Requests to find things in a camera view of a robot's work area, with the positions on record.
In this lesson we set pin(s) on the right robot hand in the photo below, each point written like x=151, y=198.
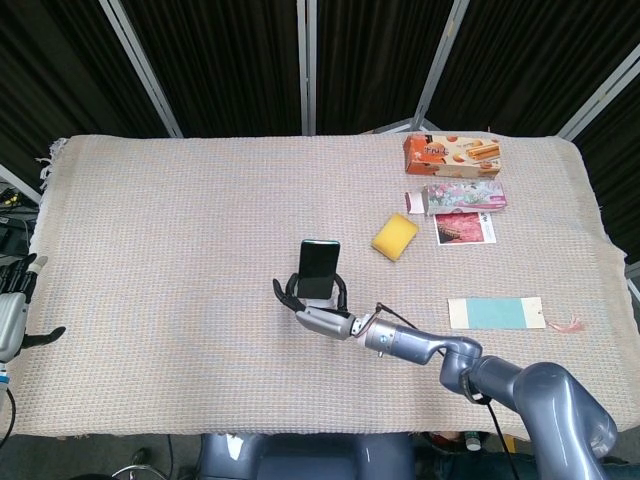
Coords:
x=320, y=312

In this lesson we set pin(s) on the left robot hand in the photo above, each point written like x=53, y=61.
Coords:
x=12, y=325

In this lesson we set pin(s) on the black smartphone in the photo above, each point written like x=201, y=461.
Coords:
x=317, y=268

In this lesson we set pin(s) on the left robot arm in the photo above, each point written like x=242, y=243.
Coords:
x=3, y=380

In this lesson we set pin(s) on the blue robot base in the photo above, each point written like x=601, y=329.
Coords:
x=305, y=457

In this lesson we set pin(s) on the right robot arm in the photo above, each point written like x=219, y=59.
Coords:
x=500, y=375

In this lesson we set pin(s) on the white phone stand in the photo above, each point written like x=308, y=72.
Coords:
x=321, y=302

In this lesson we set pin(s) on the yellow sponge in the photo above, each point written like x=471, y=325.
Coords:
x=395, y=236

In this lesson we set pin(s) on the beige woven tablecloth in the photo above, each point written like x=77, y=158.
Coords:
x=175, y=300

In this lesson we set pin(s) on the red photo card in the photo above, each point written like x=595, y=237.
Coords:
x=464, y=228

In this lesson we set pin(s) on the teal and cream bookmark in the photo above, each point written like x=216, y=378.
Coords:
x=495, y=313

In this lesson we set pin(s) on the pink floral box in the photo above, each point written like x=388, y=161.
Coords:
x=462, y=198

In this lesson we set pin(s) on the orange biscuit box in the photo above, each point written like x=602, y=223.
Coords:
x=452, y=156

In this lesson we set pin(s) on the folding screen partition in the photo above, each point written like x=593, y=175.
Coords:
x=310, y=65

